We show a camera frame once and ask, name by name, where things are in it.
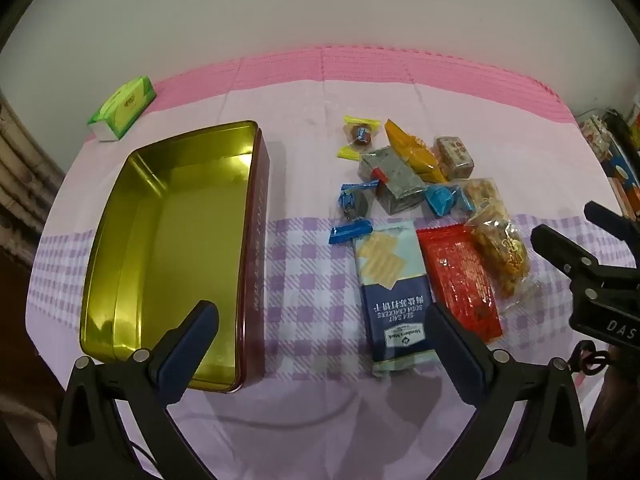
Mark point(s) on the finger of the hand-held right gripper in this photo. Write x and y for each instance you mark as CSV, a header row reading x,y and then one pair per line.
x,y
562,250
610,220

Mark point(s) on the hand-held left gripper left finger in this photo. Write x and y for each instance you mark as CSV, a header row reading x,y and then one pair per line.
x,y
186,347

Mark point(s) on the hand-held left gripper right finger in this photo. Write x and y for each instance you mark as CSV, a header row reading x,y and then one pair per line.
x,y
456,355

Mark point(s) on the clear peanut snack packet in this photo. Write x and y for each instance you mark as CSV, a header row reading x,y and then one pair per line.
x,y
500,245

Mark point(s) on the red snack packet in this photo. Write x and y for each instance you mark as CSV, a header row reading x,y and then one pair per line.
x,y
460,275

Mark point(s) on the mint and navy cracker packet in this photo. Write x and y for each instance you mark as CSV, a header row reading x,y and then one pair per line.
x,y
390,280

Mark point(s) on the maroon and gold tin box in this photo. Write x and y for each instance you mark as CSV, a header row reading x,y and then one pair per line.
x,y
170,240

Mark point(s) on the small brown cake packet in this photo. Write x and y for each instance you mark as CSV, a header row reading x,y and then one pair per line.
x,y
454,155

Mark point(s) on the silver foil packet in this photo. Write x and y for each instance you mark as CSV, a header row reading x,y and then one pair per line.
x,y
395,185

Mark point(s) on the orange snack packet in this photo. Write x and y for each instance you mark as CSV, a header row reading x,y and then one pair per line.
x,y
410,147

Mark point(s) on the blue dark candy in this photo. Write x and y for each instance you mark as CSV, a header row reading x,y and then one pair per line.
x,y
352,202

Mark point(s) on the yellow brown candy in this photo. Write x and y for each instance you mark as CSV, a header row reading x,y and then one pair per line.
x,y
361,135

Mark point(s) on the stack of colourful boxes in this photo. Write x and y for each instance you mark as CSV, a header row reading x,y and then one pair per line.
x,y
625,170

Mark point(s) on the floral ceramic teapot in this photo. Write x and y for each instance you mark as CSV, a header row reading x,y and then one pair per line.
x,y
595,132

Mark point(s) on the beige curtain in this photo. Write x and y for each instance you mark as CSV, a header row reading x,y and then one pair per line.
x,y
25,185

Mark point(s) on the green tissue pack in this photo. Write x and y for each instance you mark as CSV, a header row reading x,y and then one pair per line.
x,y
125,102

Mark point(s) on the pink and purple checked sheet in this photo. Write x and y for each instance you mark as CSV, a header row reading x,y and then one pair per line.
x,y
300,90

